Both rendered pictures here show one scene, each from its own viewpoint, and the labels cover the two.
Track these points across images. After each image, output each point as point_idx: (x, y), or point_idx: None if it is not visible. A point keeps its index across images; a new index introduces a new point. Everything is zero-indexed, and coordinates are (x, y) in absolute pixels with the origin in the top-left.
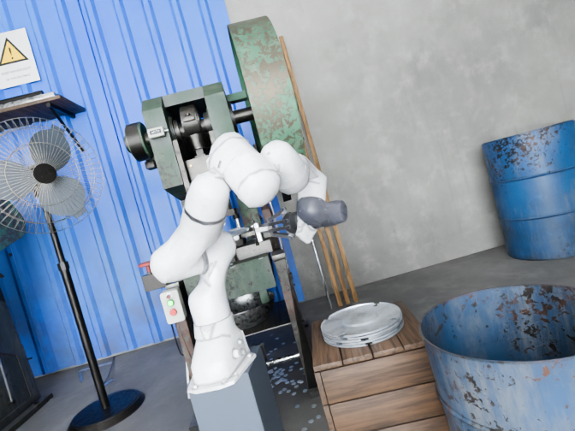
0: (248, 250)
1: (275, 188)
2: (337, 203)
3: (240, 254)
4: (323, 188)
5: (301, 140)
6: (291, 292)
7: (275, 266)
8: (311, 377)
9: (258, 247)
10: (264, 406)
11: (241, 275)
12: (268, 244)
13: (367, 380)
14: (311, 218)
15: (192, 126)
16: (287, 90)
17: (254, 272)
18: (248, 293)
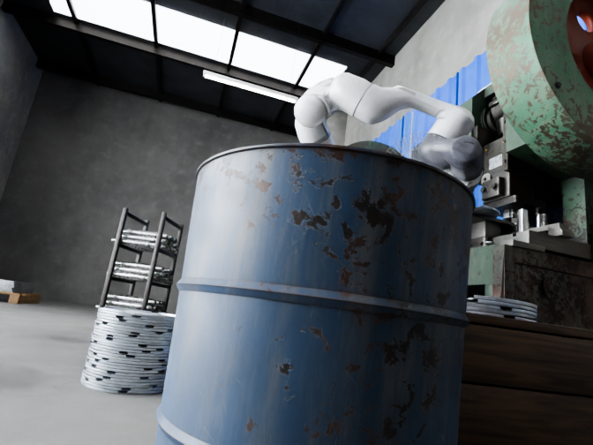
0: (503, 240)
1: (308, 107)
2: (454, 139)
3: (494, 244)
4: (448, 124)
5: (546, 86)
6: (500, 290)
7: (493, 252)
8: None
9: (514, 238)
10: None
11: (474, 261)
12: (525, 236)
13: None
14: (422, 156)
15: (499, 109)
16: (523, 27)
17: (485, 260)
18: (475, 283)
